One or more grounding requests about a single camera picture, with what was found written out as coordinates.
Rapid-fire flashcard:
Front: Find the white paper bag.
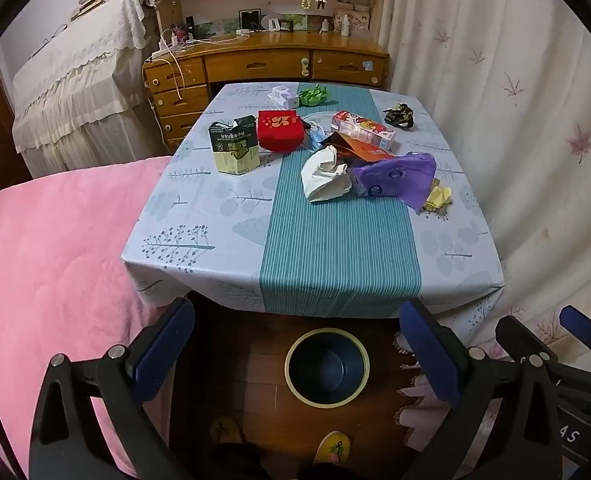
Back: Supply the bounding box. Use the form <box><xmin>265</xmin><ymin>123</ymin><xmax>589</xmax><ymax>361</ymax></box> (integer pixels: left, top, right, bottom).
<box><xmin>300</xmin><ymin>146</ymin><xmax>352</xmax><ymax>203</ymax></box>

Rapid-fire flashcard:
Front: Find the yellow paper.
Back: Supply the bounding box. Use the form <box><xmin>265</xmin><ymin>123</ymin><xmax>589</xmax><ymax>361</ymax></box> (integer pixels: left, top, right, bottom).
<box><xmin>423</xmin><ymin>178</ymin><xmax>453</xmax><ymax>211</ymax></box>

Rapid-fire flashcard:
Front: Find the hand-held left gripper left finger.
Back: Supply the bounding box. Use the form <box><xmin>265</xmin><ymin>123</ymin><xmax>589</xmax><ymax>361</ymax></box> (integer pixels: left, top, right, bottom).
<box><xmin>29</xmin><ymin>298</ymin><xmax>196</xmax><ymax>480</ymax></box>

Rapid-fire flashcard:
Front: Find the red and white carton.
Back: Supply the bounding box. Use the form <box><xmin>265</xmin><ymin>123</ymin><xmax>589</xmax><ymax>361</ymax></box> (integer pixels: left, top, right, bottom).
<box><xmin>331</xmin><ymin>110</ymin><xmax>395</xmax><ymax>153</ymax></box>

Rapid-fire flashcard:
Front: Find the wooden desk with drawers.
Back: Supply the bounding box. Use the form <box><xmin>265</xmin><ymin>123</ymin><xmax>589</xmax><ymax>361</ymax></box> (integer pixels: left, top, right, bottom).
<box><xmin>142</xmin><ymin>30</ymin><xmax>391</xmax><ymax>153</ymax></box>

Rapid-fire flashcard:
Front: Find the red box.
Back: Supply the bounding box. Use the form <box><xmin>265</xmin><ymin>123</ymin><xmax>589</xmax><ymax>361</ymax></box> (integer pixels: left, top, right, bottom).
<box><xmin>256</xmin><ymin>110</ymin><xmax>306</xmax><ymax>153</ymax></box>

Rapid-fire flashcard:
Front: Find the dark brown wrapper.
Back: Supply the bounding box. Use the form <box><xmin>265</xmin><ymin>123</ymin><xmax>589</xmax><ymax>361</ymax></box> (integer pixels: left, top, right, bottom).
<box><xmin>320</xmin><ymin>132</ymin><xmax>361</xmax><ymax>166</ymax></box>

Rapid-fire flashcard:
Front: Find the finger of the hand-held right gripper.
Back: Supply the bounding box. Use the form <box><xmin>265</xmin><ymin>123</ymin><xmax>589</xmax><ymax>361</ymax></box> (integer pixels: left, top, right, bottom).
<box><xmin>495</xmin><ymin>316</ymin><xmax>591</xmax><ymax>391</ymax></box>
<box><xmin>559</xmin><ymin>305</ymin><xmax>591</xmax><ymax>376</ymax></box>

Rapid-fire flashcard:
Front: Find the green and cream carton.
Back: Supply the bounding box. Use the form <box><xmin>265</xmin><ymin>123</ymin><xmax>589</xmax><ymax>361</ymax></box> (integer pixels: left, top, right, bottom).
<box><xmin>209</xmin><ymin>115</ymin><xmax>261</xmax><ymax>176</ymax></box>

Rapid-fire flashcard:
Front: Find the white cable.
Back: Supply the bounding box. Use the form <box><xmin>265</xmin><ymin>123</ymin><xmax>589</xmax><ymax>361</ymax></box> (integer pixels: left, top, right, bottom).
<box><xmin>148</xmin><ymin>27</ymin><xmax>186</xmax><ymax>106</ymax></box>

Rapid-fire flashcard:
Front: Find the pink blanket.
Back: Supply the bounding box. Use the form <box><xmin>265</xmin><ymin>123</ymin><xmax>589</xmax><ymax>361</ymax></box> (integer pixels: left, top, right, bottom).
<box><xmin>0</xmin><ymin>156</ymin><xmax>186</xmax><ymax>480</ymax></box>

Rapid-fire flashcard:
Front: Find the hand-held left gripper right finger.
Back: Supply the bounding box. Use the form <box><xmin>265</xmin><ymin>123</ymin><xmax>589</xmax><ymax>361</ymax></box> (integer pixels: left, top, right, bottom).
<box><xmin>399</xmin><ymin>299</ymin><xmax>564</xmax><ymax>480</ymax></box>

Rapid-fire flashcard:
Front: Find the wooden box with drawings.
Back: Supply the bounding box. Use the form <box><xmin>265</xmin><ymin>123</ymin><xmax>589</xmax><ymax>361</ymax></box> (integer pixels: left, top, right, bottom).
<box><xmin>334</xmin><ymin>5</ymin><xmax>371</xmax><ymax>36</ymax></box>

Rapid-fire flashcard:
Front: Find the navy trash bin yellow rim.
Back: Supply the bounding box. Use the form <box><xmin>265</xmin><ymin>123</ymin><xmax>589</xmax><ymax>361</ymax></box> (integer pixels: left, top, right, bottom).
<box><xmin>284</xmin><ymin>328</ymin><xmax>370</xmax><ymax>407</ymax></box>

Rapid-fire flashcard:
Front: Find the orange packet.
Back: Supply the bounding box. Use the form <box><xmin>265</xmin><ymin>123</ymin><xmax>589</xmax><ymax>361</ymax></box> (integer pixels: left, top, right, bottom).
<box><xmin>343</xmin><ymin>135</ymin><xmax>401</xmax><ymax>163</ymax></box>

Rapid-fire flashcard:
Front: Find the purple plastic bag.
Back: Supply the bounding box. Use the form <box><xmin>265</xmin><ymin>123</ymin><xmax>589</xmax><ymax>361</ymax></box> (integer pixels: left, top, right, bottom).
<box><xmin>348</xmin><ymin>151</ymin><xmax>437</xmax><ymax>212</ymax></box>

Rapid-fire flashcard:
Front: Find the white leaf-print curtain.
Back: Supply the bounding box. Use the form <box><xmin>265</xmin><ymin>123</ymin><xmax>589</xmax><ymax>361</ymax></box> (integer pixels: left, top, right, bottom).
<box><xmin>375</xmin><ymin>0</ymin><xmax>591</xmax><ymax>361</ymax></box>

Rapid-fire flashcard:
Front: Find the white and purple box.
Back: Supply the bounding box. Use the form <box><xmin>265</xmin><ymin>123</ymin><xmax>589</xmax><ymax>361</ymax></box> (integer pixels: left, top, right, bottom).
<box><xmin>268</xmin><ymin>85</ymin><xmax>300</xmax><ymax>110</ymax></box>

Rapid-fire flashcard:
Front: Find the tree-print tablecloth with teal stripe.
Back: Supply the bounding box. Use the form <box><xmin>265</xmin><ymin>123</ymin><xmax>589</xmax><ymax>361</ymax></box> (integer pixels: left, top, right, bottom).
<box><xmin>120</xmin><ymin>81</ymin><xmax>506</xmax><ymax>321</ymax></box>

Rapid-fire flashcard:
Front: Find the white lace-edged undercloth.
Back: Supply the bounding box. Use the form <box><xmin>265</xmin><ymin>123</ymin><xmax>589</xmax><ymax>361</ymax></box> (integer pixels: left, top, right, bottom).
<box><xmin>393</xmin><ymin>332</ymin><xmax>481</xmax><ymax>458</ymax></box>

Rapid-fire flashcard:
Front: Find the green paper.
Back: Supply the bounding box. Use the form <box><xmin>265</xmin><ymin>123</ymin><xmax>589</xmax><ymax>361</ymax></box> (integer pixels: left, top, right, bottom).
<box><xmin>298</xmin><ymin>84</ymin><xmax>330</xmax><ymax>108</ymax></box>

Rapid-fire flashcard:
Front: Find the white lace furniture cover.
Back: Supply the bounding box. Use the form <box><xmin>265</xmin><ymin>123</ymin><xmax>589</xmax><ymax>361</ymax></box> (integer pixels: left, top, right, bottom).
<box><xmin>11</xmin><ymin>0</ymin><xmax>163</xmax><ymax>179</ymax></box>

